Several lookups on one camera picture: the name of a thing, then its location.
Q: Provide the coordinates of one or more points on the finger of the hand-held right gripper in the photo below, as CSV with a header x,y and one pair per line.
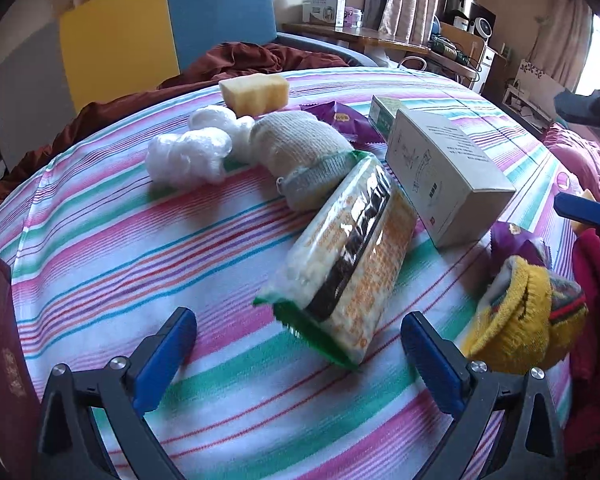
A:
x,y
585,210
587,107

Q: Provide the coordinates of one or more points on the purple snack packet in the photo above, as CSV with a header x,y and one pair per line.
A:
x,y
517,245
345,120

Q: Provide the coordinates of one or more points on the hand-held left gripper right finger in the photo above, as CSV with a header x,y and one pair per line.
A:
x,y
432,365

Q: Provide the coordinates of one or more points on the yellow striped knit sock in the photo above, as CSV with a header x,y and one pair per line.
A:
x,y
520,320

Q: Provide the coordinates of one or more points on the patterned pink curtain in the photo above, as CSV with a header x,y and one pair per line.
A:
x,y
410,0
562,35

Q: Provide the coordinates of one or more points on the black and silver speaker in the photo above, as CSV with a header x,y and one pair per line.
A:
x,y
467,12

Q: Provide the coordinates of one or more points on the green and white box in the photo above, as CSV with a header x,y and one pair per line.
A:
x,y
395,110

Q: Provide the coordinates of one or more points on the pink quilt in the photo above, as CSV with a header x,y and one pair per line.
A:
x,y
587,160

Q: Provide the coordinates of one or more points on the wooden cabinet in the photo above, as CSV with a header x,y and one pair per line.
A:
x,y
460,55

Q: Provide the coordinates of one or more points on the white and blue carton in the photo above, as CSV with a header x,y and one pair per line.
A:
x,y
325,5

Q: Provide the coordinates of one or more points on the dark red gold-lined box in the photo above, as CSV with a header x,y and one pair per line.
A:
x,y
2,360

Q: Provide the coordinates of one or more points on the patterned white cardboard box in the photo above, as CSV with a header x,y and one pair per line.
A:
x,y
532,82

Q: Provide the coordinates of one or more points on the grey yellow blue bed headboard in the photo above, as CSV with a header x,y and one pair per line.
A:
x,y
120,35

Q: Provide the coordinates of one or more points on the striped blanket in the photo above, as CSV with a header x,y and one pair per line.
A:
x,y
130,260

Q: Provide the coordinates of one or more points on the yellow sponge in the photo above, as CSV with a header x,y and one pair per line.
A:
x,y
254,92
586,200

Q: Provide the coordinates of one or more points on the wooden desk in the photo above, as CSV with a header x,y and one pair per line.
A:
x,y
350,35

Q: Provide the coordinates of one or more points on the cream knit sock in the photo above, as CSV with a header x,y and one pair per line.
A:
x,y
300,155

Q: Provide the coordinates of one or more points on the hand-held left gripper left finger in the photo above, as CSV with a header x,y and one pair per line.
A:
x,y
162,360

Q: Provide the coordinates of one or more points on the rice cracker snack packet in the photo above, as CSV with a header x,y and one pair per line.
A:
x,y
352,255

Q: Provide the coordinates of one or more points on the maroon blanket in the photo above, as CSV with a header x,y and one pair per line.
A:
x,y
250,57

